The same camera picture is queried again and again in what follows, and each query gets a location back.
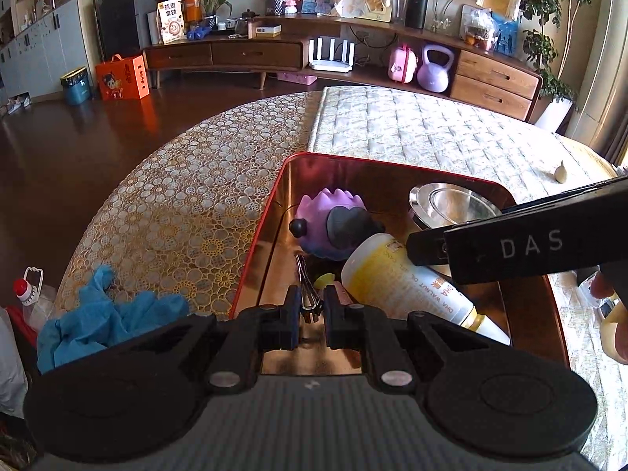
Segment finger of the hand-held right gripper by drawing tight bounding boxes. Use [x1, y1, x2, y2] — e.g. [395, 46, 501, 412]
[500, 175, 628, 217]
[406, 226, 453, 268]

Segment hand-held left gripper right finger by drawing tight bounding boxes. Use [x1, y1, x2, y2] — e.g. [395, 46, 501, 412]
[324, 285, 511, 394]

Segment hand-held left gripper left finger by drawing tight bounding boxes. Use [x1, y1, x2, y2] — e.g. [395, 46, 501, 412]
[110, 285, 301, 394]

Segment white bottle with yellow label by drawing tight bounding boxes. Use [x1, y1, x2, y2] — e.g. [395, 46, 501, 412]
[341, 233, 512, 345]

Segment round metal dish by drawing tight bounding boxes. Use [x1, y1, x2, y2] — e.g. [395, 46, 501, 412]
[408, 183, 504, 229]

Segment red tin box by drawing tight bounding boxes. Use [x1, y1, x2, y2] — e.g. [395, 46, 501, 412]
[230, 152, 571, 388]

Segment purple ridged toy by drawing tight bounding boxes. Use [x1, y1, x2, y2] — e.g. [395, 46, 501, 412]
[289, 187, 386, 262]

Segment person's right hand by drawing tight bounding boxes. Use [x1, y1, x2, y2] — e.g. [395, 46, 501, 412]
[590, 275, 628, 365]

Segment yellow table runner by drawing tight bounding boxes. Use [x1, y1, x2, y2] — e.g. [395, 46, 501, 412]
[569, 137, 628, 177]

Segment white standing air conditioner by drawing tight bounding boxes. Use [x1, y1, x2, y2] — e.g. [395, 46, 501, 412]
[564, 0, 628, 162]

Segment white quilted mat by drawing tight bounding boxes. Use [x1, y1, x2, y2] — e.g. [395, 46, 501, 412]
[307, 86, 628, 471]

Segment tall potted tree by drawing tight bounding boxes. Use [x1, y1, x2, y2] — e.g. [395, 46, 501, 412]
[520, 0, 604, 131]

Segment purple kettlebell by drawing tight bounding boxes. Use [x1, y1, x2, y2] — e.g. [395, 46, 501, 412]
[417, 44, 456, 93]

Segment beige lace tablecloth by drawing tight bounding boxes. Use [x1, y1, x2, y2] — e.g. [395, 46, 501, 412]
[54, 91, 325, 319]

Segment blue picture card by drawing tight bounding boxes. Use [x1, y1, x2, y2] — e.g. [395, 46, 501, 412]
[493, 12, 520, 55]

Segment pink toy case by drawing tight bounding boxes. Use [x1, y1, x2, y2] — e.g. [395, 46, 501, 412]
[387, 43, 419, 83]

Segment blue rubber gloves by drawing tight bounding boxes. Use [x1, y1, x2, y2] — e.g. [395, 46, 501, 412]
[37, 265, 191, 374]

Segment clear plastic bag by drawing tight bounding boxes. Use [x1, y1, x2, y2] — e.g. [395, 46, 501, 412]
[461, 5, 498, 50]

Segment white router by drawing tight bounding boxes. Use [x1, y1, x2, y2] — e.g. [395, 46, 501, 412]
[309, 37, 356, 72]

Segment black speaker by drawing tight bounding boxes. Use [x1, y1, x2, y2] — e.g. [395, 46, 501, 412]
[405, 0, 429, 29]

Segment wooden TV cabinet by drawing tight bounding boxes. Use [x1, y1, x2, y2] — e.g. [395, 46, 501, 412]
[142, 12, 543, 123]

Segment clear oil bottle red cap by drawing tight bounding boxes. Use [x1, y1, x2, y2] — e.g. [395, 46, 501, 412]
[13, 267, 57, 334]

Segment teal bin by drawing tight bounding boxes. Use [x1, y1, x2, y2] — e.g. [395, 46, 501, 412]
[60, 67, 92, 106]

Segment small potted plant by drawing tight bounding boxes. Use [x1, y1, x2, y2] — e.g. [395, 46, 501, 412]
[196, 0, 231, 30]

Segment white cereal box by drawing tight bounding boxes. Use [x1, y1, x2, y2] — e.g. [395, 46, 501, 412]
[157, 0, 187, 45]

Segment black mini fridge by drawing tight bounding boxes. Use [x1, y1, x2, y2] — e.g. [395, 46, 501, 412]
[95, 0, 168, 62]

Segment grey wall cabinets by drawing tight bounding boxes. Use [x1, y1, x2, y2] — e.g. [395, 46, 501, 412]
[0, 0, 91, 104]

